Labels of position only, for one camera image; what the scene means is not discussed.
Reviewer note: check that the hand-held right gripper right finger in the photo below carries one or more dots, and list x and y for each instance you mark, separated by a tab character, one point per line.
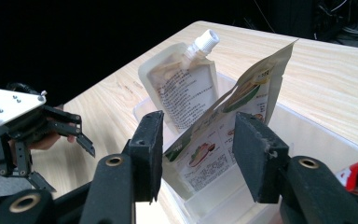
258	155

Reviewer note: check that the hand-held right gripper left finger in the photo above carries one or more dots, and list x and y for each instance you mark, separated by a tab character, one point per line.
147	155

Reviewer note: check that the green and white food pouch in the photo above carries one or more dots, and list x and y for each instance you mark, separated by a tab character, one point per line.
217	146

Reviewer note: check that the clear plastic container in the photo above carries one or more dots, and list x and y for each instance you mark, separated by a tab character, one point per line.
307	137

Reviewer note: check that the red spout pouch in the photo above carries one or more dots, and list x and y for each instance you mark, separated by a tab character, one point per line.
183	84

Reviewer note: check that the small red packet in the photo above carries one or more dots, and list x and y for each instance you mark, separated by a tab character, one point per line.
352	174

